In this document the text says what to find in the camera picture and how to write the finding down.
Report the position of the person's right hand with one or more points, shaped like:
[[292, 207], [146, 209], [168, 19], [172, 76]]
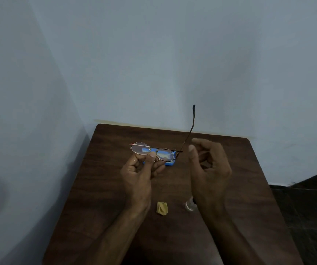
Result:
[[212, 179]]

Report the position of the person's left hand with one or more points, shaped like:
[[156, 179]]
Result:
[[137, 187]]

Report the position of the person's left thumb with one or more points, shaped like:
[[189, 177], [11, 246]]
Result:
[[149, 165]]

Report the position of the person's right thumb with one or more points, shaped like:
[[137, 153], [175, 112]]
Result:
[[194, 161]]

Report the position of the thin metal frame eyeglasses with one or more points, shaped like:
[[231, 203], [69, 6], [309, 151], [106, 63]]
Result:
[[140, 148]]

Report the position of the person's right forearm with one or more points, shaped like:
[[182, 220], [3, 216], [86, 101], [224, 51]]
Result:
[[227, 237]]

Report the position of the person's left forearm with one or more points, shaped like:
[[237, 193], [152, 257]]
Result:
[[117, 237]]

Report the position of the blue box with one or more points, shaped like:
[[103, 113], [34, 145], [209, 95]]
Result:
[[170, 162]]

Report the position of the small clear bottle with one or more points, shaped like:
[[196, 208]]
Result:
[[190, 205]]

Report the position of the crumpled yellow cloth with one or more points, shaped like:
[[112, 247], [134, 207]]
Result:
[[162, 208]]

